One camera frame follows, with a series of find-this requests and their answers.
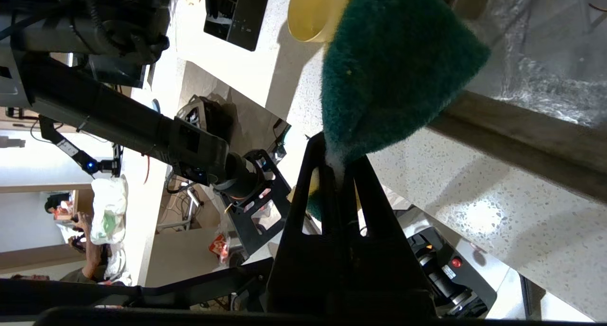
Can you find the person in grey shirt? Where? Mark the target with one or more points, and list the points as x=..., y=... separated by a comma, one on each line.
x=90, y=264

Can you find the black robot torso bracket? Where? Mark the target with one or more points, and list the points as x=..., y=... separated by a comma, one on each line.
x=256, y=231

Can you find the stainless steel sink basin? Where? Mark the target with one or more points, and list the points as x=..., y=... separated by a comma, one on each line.
x=545, y=56

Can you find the green and yellow sponge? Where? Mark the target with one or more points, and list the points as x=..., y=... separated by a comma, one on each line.
x=398, y=70

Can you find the black glass cooktop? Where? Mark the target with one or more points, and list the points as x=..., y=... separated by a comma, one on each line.
x=237, y=13

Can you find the white plastic bag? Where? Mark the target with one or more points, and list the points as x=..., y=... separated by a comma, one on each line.
x=109, y=212

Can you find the small red white packet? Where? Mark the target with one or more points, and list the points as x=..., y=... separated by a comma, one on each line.
x=219, y=244

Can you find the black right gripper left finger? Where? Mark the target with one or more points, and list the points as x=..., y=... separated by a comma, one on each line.
x=303, y=269

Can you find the black jointed stand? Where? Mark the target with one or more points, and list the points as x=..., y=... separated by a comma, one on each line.
x=71, y=148

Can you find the yellow plastic bowl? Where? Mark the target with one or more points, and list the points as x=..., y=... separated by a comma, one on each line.
x=308, y=13

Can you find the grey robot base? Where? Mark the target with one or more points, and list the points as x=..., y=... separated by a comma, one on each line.
x=455, y=269

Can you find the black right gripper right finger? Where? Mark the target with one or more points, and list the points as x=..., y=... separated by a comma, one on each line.
x=389, y=274

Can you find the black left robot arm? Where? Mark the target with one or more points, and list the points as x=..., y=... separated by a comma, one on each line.
x=118, y=117

